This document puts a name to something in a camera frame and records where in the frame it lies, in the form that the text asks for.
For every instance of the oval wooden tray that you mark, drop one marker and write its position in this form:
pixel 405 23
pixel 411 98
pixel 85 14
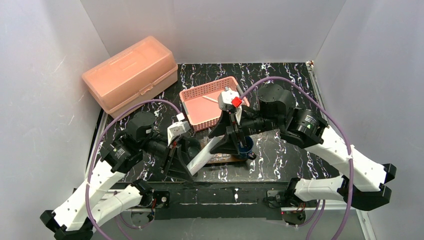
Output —
pixel 223 158

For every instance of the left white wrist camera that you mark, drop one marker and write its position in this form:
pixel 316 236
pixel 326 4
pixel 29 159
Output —
pixel 177 128

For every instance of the dark green mug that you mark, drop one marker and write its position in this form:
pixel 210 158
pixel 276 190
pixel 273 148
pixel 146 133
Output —
pixel 193 147

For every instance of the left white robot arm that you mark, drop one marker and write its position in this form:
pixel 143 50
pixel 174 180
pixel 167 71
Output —
pixel 84 211

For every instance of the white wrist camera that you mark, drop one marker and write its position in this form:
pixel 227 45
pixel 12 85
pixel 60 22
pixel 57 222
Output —
pixel 177 128
pixel 225 101

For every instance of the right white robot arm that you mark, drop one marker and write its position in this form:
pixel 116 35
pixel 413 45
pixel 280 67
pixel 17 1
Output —
pixel 362 182

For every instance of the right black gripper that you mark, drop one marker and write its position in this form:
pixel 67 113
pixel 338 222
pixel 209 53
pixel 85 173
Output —
pixel 234 125

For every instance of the aluminium frame rail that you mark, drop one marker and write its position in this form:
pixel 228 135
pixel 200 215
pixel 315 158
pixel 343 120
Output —
pixel 362 216

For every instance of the white toothbrush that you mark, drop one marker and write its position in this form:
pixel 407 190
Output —
pixel 210 99

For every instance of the dark blue mug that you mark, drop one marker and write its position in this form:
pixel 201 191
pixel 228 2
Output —
pixel 245 151

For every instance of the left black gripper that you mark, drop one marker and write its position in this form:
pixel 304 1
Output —
pixel 171 156

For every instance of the pink perforated plastic basket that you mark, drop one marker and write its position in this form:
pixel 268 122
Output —
pixel 202 113

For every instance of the clear acrylic holder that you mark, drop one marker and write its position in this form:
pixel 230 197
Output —
pixel 212 142

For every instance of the pink plastic storage box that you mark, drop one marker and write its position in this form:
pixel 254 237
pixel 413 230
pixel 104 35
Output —
pixel 136 74

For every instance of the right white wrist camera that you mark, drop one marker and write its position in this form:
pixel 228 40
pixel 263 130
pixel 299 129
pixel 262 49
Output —
pixel 225 101

